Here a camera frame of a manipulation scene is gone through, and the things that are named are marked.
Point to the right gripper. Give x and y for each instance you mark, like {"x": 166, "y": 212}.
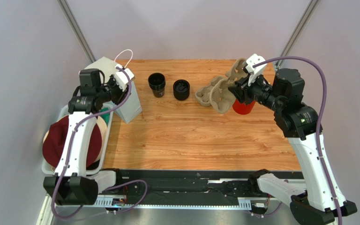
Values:
{"x": 240, "y": 90}

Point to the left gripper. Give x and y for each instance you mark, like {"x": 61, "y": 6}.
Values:
{"x": 121, "y": 95}

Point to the white paper bag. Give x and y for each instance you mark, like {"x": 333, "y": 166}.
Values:
{"x": 132, "y": 107}

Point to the pulp cup carrier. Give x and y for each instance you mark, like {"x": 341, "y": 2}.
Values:
{"x": 220, "y": 97}
{"x": 203, "y": 94}

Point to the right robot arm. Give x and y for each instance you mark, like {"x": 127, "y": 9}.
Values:
{"x": 321, "y": 202}

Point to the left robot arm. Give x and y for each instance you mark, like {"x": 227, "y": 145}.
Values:
{"x": 70, "y": 184}

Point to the black lidded coffee cup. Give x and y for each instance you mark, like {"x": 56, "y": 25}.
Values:
{"x": 181, "y": 89}

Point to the green item in bin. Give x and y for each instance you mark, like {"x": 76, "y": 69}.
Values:
{"x": 105, "y": 116}

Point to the red cup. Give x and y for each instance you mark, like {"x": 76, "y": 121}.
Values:
{"x": 242, "y": 108}

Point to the maroon cloth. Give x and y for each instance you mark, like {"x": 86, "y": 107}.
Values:
{"x": 55, "y": 140}

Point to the white plastic bin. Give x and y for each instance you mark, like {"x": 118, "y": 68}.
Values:
{"x": 47, "y": 169}

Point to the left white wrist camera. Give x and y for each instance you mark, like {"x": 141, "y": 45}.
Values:
{"x": 123, "y": 76}

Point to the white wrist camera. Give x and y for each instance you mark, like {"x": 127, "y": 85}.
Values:
{"x": 123, "y": 76}
{"x": 252, "y": 69}

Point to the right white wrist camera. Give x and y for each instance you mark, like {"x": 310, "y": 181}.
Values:
{"x": 252, "y": 69}

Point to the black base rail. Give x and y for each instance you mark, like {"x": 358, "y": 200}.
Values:
{"x": 186, "y": 189}

